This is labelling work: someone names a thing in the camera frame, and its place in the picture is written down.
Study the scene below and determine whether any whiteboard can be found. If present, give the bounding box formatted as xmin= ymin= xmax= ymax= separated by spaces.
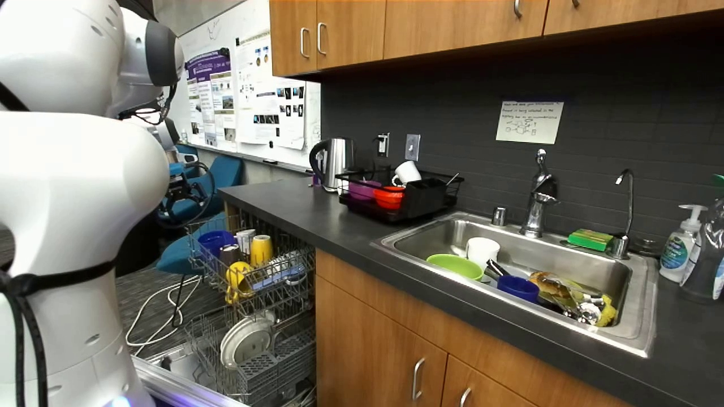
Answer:
xmin=165 ymin=0 xmax=324 ymax=173

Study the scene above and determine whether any white floor cable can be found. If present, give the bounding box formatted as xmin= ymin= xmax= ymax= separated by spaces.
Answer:
xmin=122 ymin=272 xmax=204 ymax=358

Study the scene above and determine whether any yellow handled mug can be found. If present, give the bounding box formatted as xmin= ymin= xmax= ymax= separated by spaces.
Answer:
xmin=224 ymin=261 xmax=256 ymax=305

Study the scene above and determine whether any yellow plastic cup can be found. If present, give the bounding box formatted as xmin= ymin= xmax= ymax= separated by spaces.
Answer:
xmin=248 ymin=234 xmax=275 ymax=269

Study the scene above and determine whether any white poster with photos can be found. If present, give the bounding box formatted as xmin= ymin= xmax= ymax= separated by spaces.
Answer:
xmin=233 ymin=32 xmax=308 ymax=154

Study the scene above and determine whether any dishwasher door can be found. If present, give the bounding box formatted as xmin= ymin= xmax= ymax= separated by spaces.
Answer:
xmin=134 ymin=348 xmax=250 ymax=407

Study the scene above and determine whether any wooden wall cabinet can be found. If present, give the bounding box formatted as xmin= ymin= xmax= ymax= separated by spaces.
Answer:
xmin=267 ymin=0 xmax=724 ymax=79

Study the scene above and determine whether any green sponge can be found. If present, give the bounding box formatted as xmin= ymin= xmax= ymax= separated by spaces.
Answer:
xmin=565 ymin=227 xmax=615 ymax=255

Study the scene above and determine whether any wooden base cabinet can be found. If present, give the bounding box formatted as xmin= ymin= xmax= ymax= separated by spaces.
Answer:
xmin=311 ymin=248 xmax=642 ymax=407

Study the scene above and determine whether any wire dishwasher plate rack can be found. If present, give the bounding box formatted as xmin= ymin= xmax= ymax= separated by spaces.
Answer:
xmin=160 ymin=300 xmax=316 ymax=407

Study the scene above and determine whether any purple header poster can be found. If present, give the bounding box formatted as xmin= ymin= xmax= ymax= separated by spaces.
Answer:
xmin=184 ymin=46 xmax=237 ymax=149

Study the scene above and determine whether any white cup in sink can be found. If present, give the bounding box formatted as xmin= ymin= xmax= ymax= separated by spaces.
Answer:
xmin=464 ymin=236 xmax=501 ymax=272

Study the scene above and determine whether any black dish drying rack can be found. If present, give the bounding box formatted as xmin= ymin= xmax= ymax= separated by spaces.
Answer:
xmin=337 ymin=167 xmax=464 ymax=227

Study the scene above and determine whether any small white cup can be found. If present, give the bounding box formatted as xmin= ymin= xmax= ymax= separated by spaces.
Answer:
xmin=233 ymin=227 xmax=257 ymax=255

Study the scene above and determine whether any blue plastic container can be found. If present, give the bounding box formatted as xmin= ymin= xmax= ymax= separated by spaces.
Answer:
xmin=495 ymin=274 xmax=542 ymax=305

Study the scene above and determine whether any stainless steel sink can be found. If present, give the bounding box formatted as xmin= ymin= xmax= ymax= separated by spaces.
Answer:
xmin=369 ymin=210 xmax=659 ymax=358

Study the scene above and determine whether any wall light switch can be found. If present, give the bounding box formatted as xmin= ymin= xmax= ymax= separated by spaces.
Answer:
xmin=402 ymin=132 xmax=423 ymax=162

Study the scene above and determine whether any blue plastic bowl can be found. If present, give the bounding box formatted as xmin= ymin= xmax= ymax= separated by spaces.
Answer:
xmin=197 ymin=229 xmax=221 ymax=261

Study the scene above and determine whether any chrome kitchen faucet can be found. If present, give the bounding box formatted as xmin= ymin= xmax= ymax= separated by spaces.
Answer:
xmin=520 ymin=148 xmax=558 ymax=240

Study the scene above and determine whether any green plastic plate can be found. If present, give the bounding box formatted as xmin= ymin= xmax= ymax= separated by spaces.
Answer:
xmin=423 ymin=252 xmax=484 ymax=283

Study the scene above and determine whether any white dinner plate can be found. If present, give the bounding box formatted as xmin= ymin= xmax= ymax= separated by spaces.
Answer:
xmin=216 ymin=313 xmax=279 ymax=372

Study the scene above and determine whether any white soap pump dispenser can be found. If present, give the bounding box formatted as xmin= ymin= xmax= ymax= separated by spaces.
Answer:
xmin=659 ymin=202 xmax=707 ymax=287

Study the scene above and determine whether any thin gooseneck water tap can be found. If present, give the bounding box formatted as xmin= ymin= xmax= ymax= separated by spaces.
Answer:
xmin=610 ymin=167 xmax=636 ymax=261

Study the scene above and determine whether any orange plastic bowl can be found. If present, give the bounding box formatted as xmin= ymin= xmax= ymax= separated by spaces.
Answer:
xmin=374 ymin=185 xmax=408 ymax=212

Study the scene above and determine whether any white ceramic mug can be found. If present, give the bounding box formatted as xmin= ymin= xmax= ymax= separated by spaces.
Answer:
xmin=388 ymin=159 xmax=423 ymax=188

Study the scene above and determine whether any white paper notice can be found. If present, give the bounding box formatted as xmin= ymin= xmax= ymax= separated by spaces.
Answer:
xmin=492 ymin=99 xmax=565 ymax=148

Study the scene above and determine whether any purple plastic bowl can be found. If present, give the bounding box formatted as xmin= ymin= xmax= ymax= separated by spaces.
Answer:
xmin=349 ymin=182 xmax=380 ymax=203

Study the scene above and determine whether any wire dishwasher cup rack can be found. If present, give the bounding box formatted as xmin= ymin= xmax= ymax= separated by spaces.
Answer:
xmin=185 ymin=217 xmax=316 ymax=320

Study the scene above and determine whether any yellow rag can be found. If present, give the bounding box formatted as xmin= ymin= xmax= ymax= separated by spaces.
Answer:
xmin=530 ymin=269 xmax=619 ymax=331

